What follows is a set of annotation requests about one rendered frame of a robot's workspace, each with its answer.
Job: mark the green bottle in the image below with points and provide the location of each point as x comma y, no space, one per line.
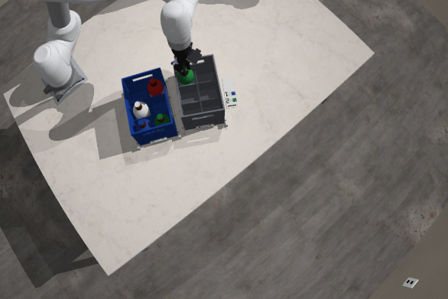
189,79
161,119

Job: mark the white paper pick list strip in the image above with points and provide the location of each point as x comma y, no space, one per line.
229,91

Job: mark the blue crate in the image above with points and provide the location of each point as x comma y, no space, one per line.
136,91

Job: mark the white bottle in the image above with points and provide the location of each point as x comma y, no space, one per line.
141,110

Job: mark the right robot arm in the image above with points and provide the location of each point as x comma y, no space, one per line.
52,61

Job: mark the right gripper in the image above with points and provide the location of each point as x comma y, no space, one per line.
180,62

